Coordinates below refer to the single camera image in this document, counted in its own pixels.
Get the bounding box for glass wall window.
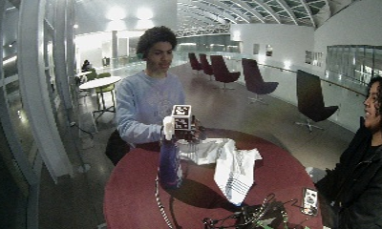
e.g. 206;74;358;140
325;44;382;86

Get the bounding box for white blue striped towel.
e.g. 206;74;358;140
213;138;264;207

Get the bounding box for beaded metal chain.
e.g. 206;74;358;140
154;174;177;229

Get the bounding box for wall handrail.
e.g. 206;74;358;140
260;62;369;97

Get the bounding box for purple bottle with white cap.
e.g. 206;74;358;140
158;115;185;191

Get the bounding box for white marker cube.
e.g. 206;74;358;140
171;104;194;131

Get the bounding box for black swivel chair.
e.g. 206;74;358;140
294;69;341;134

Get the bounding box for dark red swivel chair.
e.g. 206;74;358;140
241;57;281;105
209;54;242;91
187;52;205;73
199;52;215;77

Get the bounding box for the person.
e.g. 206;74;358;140
115;26;189;153

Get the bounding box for white slanted column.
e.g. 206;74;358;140
15;0;75;184

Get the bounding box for smartphone with lit screen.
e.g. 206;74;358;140
301;187;321;217

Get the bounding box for white round table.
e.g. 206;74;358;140
78;75;123;117

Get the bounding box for white folded cloth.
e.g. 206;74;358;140
177;137;230;166

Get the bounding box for black cable bundle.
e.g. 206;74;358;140
203;194;305;229

